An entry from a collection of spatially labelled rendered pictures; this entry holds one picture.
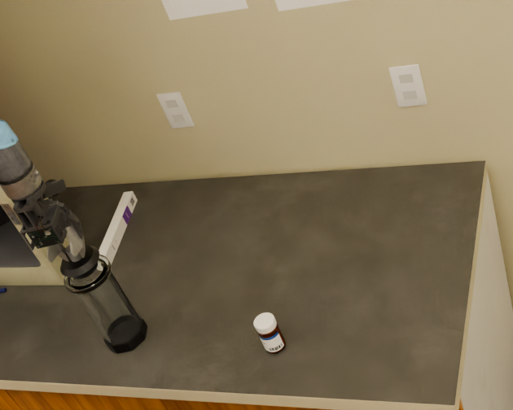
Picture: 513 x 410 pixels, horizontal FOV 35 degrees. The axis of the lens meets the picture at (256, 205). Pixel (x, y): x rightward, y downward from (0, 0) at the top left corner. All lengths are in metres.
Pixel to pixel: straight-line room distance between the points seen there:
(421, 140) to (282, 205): 0.39
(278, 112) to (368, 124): 0.23
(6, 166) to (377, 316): 0.81
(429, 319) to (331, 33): 0.69
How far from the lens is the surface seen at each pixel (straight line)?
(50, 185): 1.72
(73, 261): 1.80
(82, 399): 2.07
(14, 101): 2.46
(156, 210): 2.28
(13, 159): 1.60
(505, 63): 1.93
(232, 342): 1.84
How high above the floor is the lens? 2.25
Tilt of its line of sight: 38 degrees down
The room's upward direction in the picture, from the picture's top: 23 degrees counter-clockwise
